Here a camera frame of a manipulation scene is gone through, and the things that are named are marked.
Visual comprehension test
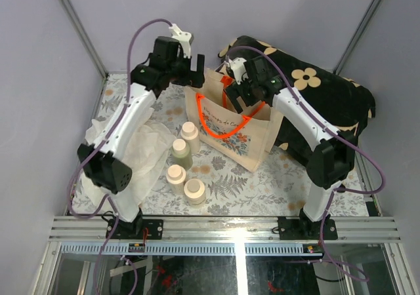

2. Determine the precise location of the beige canvas tote bag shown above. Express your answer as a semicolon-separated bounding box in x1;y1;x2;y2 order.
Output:
184;69;284;172

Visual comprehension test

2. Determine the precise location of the cream bottle wooden cap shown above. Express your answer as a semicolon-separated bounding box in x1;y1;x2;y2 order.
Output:
166;165;186;195
180;121;201;155

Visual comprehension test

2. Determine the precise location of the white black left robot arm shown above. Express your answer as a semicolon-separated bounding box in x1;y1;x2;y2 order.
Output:
77;32;205;239

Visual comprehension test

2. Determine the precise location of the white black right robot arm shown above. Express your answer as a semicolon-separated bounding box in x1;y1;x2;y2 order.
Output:
225;55;355;240

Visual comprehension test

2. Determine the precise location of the green bottle wooden cap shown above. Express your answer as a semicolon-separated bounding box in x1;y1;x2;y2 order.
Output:
171;138;193;170

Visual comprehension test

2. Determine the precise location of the white crumpled cloth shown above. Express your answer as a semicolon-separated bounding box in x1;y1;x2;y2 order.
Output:
72;108;175;222

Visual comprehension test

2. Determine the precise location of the black plush flower pillow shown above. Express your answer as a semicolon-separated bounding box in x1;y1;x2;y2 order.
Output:
217;35;377;168

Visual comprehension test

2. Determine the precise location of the floral patterned table cloth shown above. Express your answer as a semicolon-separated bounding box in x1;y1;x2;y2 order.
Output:
72;73;368;216

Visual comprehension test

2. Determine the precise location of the cream bottle wooden cap front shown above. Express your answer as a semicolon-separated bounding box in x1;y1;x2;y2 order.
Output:
166;165;186;195

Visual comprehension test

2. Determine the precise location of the wide cream jar wooden lid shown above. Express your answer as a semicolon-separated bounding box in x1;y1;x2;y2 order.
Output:
184;178;206;208

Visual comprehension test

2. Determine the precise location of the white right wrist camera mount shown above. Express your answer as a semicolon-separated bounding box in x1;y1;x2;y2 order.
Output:
226;58;247;84

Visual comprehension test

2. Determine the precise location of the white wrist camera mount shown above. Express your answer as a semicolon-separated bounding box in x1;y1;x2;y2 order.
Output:
169;24;194;59
226;58;247;84

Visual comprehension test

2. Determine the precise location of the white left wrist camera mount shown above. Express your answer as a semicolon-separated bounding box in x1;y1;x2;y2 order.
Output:
169;24;194;59

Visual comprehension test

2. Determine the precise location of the aluminium corner frame post left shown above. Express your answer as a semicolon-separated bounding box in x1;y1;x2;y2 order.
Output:
58;0;109;79

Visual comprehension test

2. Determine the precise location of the aluminium corner frame post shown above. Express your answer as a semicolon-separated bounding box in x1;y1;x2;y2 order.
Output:
58;0;109;79
333;0;383;75

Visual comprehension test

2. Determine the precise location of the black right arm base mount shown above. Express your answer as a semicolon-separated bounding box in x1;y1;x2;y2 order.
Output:
278;215;338;241

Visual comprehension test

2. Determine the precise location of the aluminium corner frame post right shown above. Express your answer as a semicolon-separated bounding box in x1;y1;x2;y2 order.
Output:
333;0;383;75

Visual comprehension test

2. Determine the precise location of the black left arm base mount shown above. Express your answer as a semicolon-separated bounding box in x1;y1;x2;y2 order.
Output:
102;214;164;240

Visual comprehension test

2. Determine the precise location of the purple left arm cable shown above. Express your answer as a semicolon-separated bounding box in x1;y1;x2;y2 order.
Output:
67;18;175;295

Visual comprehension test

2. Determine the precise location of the aluminium front rail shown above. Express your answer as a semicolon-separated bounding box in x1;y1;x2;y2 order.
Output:
49;216;401;244

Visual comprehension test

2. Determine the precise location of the grey slotted cable duct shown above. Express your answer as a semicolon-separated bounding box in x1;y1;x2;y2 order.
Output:
62;242;322;257

